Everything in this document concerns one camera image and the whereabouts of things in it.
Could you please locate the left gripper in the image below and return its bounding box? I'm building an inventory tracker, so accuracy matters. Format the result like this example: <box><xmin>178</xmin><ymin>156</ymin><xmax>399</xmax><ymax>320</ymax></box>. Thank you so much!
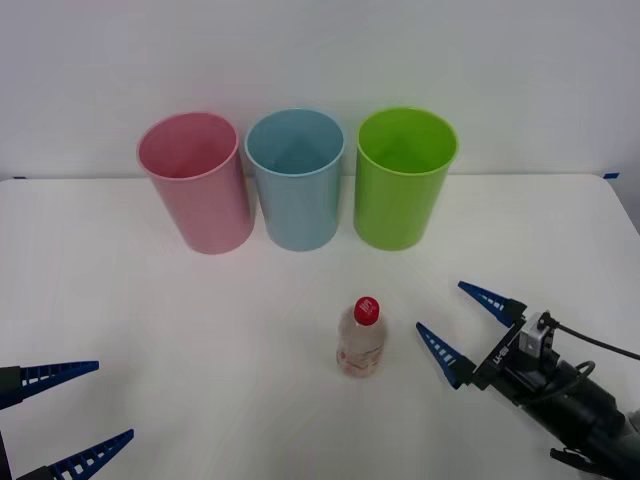
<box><xmin>0</xmin><ymin>359</ymin><xmax>135</xmax><ymax>480</ymax></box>

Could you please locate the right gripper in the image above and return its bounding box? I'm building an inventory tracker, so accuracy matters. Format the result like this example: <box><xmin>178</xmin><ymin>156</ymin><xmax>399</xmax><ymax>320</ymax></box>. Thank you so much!
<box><xmin>415</xmin><ymin>280</ymin><xmax>564</xmax><ymax>406</ymax></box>

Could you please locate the clear bottle with red cap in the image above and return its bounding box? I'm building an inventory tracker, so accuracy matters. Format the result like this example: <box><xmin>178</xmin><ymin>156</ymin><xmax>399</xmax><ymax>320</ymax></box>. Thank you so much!
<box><xmin>335</xmin><ymin>296</ymin><xmax>389</xmax><ymax>380</ymax></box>

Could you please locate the green plastic bin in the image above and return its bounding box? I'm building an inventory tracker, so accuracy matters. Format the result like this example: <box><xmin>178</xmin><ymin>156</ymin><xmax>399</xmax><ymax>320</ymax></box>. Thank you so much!
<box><xmin>353</xmin><ymin>105</ymin><xmax>460</xmax><ymax>252</ymax></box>

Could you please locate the pale blue plastic bin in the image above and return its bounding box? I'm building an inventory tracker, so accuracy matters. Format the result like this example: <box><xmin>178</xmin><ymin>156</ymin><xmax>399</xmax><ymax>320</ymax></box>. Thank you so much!
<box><xmin>243</xmin><ymin>106</ymin><xmax>348</xmax><ymax>252</ymax></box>

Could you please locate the pink plastic bin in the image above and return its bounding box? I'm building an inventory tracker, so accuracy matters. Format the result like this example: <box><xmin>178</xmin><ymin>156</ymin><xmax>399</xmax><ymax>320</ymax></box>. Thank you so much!
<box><xmin>136</xmin><ymin>111</ymin><xmax>257</xmax><ymax>256</ymax></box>

